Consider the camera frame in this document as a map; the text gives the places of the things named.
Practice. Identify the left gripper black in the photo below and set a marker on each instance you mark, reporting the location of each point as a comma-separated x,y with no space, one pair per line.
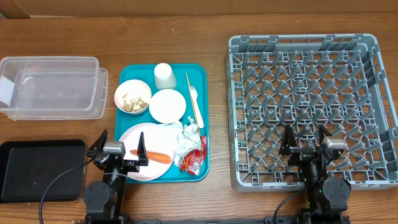
134,166

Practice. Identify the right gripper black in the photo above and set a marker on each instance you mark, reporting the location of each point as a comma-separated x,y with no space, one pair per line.
290,142

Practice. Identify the orange carrot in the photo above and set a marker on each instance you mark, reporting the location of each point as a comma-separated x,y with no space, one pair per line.
159,157

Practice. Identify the rice and food scraps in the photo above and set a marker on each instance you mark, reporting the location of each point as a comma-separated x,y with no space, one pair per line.
133,104

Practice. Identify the pink bowl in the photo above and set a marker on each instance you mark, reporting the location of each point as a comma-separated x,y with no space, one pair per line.
133,88

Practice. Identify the white napkin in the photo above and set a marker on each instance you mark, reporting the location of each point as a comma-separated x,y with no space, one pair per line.
181,138

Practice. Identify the red snack wrapper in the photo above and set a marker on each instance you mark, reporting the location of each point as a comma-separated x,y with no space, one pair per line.
193,161

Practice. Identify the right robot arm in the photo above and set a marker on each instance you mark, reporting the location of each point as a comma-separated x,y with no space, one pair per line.
327,196

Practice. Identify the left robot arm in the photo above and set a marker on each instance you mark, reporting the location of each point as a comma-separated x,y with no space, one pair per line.
104,198

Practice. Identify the grey plastic dishwasher rack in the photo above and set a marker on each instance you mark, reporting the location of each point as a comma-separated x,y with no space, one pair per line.
335,80

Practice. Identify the large pink plate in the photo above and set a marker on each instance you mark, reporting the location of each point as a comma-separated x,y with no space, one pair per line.
154,142

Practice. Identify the white small bowl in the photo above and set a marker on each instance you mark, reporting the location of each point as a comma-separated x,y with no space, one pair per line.
167,106

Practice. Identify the white paper cup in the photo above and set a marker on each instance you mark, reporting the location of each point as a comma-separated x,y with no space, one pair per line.
164,76

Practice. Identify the black plastic tray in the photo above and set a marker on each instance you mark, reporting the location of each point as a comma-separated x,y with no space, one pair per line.
29,169

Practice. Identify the clear plastic bin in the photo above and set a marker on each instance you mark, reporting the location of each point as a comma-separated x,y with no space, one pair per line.
53,88

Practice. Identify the white plastic fork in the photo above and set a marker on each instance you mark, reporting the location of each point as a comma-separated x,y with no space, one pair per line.
197,110

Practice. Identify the wooden chopstick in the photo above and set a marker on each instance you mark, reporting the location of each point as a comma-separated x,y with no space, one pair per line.
193,106

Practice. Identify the teal serving tray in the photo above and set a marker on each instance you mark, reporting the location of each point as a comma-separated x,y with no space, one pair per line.
198,78

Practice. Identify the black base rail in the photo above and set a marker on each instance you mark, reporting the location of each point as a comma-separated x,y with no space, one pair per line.
265,220

